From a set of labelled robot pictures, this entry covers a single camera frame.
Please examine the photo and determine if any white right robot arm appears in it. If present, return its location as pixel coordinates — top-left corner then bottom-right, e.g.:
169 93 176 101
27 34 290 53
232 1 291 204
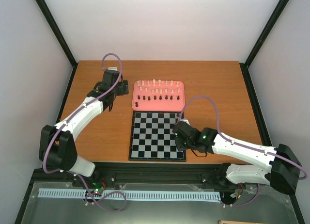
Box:
172 119 301 195

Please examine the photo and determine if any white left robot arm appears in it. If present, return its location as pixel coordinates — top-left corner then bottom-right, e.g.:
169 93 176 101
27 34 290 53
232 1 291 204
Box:
39 69 129 187

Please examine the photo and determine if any black and white chessboard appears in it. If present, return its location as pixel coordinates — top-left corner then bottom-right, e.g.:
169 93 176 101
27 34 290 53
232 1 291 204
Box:
128 111 186 162

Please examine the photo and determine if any pink plastic tray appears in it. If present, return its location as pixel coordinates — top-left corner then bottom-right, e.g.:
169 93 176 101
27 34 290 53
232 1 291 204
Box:
132 80 185 112

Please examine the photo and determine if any black aluminium frame rail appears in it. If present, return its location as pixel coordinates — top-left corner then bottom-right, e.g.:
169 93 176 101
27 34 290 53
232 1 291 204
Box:
31 162 255 192

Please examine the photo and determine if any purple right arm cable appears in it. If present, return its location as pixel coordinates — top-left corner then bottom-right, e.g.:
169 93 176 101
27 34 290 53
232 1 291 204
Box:
179 95 308 208

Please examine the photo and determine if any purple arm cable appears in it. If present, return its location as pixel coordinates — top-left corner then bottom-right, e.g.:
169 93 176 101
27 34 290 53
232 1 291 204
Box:
41 53 128 212
179 95 308 208

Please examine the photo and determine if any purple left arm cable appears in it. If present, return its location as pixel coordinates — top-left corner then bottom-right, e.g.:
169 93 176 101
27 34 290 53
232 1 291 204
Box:
41 53 128 212

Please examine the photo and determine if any light blue cable duct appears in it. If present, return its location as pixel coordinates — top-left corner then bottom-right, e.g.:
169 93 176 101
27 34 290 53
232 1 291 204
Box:
37 188 221 203

